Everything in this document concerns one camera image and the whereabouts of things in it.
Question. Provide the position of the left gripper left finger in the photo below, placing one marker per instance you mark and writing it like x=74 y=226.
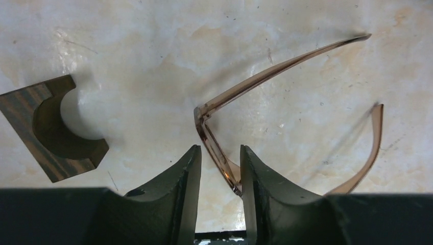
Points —
x=161 y=211

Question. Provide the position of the brown frame sunglasses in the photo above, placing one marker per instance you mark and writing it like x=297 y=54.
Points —
x=231 y=171

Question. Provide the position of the small brown case insert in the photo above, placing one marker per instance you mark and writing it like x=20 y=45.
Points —
x=34 y=112

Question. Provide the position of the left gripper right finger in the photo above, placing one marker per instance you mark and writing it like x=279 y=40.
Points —
x=277 y=211

